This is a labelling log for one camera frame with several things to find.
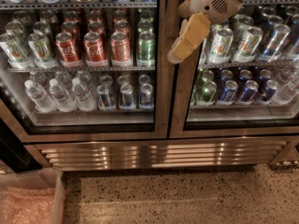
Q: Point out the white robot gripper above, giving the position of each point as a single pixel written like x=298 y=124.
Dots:
x=211 y=4

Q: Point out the glass fridge door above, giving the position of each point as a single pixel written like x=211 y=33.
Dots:
x=78 y=17
x=191 y=120

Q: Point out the right door left 7up can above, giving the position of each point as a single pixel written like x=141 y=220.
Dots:
x=220 y=48

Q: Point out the door 7up can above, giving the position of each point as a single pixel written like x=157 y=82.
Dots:
x=220 y=48
x=249 y=42

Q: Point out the right door green can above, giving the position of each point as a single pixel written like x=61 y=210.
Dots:
x=206 y=92

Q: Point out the right door left blue can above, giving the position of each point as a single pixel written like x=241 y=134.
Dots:
x=227 y=93

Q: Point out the right door silver blue can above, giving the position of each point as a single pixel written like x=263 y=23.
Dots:
x=273 y=43

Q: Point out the right door water bottle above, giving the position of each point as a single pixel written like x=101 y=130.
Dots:
x=287 y=92

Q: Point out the stainless steel fridge base grille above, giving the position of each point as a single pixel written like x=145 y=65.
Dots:
x=159 y=154

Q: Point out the front green soda can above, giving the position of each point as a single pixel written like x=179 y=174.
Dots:
x=146 y=49

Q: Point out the right red bull can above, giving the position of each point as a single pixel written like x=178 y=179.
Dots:
x=146 y=96

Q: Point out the red bull can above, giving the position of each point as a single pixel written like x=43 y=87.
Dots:
x=127 y=97
x=105 y=98
x=146 y=96

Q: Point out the middle red bull can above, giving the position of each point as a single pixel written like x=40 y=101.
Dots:
x=127 y=97

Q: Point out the coca-cola can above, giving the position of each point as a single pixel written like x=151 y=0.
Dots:
x=95 y=51
x=67 y=48

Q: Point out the left red bull can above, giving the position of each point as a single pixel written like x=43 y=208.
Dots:
x=105 y=98

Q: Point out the front left coca-cola can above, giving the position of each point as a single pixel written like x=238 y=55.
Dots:
x=67 y=48

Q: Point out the middle water bottle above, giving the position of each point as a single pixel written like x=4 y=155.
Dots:
x=64 y=100

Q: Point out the left water bottle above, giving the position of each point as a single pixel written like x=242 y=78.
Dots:
x=44 y=103

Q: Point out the front left 7up can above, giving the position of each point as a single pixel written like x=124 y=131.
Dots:
x=13 y=47

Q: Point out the clear plastic storage bin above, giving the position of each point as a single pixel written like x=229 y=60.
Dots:
x=40 y=179

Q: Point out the pink bubble wrap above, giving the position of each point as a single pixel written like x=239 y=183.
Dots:
x=26 y=206

